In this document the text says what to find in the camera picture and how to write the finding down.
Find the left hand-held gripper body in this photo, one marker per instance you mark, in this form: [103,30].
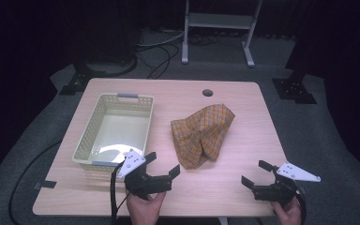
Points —
[143,182]

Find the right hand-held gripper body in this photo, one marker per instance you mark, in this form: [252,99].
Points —
[278,190]

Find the pale green perforated plastic basket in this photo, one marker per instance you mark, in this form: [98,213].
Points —
[118,131]

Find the yellow plaid cloth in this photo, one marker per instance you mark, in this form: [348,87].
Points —
[200,137]

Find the person's right hand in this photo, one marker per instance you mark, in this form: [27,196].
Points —
[289,214]

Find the person's left hand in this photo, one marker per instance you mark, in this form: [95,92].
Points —
[145,209]

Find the black tape piece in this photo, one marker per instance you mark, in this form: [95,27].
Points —
[45,184]

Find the white metal stand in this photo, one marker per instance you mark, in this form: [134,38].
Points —
[220,20]

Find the black stand base plate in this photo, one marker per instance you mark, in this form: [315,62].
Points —
[81,82]
[293,89]

